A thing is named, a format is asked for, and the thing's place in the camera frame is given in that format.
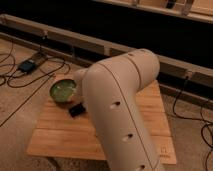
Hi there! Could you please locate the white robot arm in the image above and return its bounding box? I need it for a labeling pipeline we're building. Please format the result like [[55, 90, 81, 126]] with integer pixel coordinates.
[[74, 49, 165, 171]]

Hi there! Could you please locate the black rectangular block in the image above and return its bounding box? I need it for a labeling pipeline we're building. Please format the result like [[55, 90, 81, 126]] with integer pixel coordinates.
[[69, 103, 86, 117]]

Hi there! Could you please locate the green bowl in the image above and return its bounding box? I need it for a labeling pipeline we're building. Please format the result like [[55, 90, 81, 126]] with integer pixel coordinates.
[[49, 79, 76, 103]]

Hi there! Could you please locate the black power adapter box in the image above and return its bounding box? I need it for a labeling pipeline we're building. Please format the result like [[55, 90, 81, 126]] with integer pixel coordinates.
[[18, 61, 36, 74]]

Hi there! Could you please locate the black cable right side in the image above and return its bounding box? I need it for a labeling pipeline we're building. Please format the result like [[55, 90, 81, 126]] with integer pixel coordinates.
[[171, 76, 213, 171]]

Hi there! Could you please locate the black floor cable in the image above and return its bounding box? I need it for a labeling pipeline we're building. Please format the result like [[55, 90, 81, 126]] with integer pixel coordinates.
[[0, 39, 72, 128]]

